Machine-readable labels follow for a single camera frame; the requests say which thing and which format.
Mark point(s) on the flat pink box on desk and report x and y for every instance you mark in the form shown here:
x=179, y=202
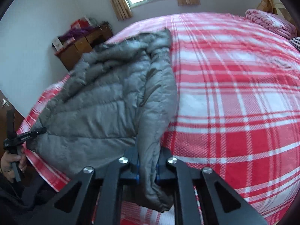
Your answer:
x=69, y=42

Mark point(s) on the red box on desk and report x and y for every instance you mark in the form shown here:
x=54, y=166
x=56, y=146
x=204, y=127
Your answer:
x=80, y=23

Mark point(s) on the left beige curtain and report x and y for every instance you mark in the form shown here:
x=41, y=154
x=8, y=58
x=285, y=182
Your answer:
x=122, y=9

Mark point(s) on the striped pillow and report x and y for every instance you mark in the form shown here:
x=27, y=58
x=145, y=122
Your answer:
x=295, y=42

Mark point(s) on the white box on desk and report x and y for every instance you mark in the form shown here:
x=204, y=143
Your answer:
x=57, y=44

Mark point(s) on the person's left hand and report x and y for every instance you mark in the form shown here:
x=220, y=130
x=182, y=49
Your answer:
x=8, y=159

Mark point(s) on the red white plaid bedsheet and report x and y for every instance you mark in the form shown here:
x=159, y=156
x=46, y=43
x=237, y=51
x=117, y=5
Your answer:
x=238, y=88

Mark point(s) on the wooden headboard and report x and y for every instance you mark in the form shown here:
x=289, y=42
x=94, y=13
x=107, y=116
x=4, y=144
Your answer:
x=280, y=10

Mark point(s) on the grey quilted down jacket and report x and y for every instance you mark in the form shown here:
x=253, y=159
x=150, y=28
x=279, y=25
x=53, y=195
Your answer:
x=118, y=96

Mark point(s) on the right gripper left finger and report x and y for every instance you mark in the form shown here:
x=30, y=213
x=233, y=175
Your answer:
x=93, y=196

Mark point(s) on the purple clothes on desk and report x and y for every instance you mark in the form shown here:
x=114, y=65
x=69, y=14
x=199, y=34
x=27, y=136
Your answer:
x=75, y=33

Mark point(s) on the pink folded quilt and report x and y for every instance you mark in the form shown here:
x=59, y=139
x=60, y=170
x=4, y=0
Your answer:
x=272, y=22

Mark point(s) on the brown wooden desk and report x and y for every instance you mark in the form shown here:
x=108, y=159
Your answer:
x=71, y=55

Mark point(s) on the silver door handle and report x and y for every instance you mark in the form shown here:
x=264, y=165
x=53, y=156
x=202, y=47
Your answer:
x=5, y=103

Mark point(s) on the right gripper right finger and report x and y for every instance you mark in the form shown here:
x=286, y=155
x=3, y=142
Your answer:
x=201, y=196

